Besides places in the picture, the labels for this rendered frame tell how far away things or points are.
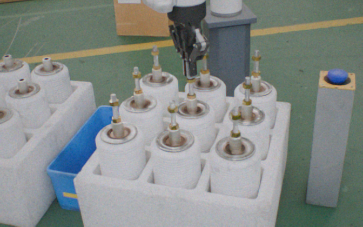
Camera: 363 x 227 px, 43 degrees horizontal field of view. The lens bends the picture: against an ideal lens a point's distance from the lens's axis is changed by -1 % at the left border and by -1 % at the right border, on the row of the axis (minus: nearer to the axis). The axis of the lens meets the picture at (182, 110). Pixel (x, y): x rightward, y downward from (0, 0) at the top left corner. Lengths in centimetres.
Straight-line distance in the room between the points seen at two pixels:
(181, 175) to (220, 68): 57
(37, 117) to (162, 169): 39
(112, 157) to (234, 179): 24
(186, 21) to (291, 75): 88
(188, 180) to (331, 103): 33
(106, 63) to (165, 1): 104
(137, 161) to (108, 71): 88
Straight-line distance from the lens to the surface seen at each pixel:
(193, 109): 98
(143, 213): 94
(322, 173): 109
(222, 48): 137
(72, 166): 121
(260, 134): 95
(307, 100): 155
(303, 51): 188
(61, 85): 124
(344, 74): 99
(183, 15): 87
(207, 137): 99
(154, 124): 101
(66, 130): 121
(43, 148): 112
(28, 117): 116
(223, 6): 135
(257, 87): 106
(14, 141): 108
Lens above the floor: 77
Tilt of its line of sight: 31 degrees down
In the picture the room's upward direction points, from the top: 4 degrees counter-clockwise
